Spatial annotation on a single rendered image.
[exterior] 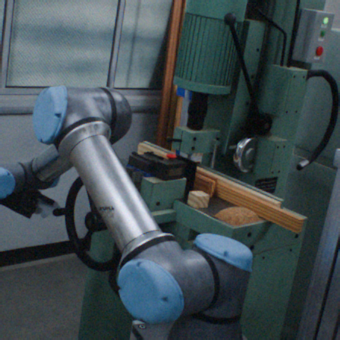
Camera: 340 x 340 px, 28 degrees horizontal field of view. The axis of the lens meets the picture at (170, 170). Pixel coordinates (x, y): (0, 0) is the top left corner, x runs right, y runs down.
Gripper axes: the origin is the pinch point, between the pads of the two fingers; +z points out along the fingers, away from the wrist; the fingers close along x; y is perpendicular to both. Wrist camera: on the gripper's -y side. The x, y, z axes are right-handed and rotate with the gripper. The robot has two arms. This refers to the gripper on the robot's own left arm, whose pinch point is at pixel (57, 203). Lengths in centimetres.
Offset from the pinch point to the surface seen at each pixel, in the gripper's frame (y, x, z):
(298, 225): -25, 55, 33
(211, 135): -41, 15, 29
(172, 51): -94, -99, 96
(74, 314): 41, -67, 91
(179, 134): -35.9, 10.4, 20.7
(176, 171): -23.7, 23.7, 13.3
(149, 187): -15.7, 22.3, 8.2
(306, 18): -86, 27, 30
